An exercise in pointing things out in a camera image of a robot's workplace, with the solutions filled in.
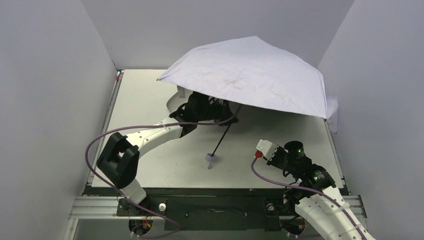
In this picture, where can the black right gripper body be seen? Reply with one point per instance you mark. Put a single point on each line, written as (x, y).
(284, 156)

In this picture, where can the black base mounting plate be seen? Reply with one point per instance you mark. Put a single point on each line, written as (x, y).
(214, 222)

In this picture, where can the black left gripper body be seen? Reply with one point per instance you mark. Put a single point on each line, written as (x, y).
(218, 109)

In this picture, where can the aluminium front mounting rail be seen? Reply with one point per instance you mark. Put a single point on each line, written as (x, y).
(173, 207)

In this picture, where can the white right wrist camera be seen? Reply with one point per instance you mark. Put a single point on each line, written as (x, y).
(265, 149)

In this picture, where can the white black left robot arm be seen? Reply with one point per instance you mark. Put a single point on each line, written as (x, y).
(118, 162)

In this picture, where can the lavender umbrella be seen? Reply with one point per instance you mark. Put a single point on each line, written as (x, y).
(252, 72)

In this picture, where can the lavender umbrella case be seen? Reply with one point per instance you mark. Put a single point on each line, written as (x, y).
(175, 101)

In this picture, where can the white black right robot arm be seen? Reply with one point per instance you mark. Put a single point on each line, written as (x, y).
(315, 197)

